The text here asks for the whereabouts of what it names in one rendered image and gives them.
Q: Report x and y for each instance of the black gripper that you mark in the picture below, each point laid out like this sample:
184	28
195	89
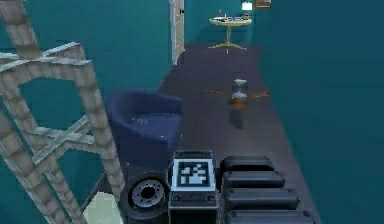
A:
146	195

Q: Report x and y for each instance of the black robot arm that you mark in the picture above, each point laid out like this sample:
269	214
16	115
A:
243	193

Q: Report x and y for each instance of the dark blue armchair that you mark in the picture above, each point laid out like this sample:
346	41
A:
146	126

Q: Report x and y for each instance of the white table lamp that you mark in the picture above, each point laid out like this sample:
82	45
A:
247	5

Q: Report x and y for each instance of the brown framed picture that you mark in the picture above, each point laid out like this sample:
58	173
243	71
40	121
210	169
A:
262	3

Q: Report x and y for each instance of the grey wooden shelf frame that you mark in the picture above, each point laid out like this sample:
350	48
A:
43	110

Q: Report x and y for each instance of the round beige pedestal table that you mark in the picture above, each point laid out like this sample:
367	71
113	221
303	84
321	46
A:
229	23

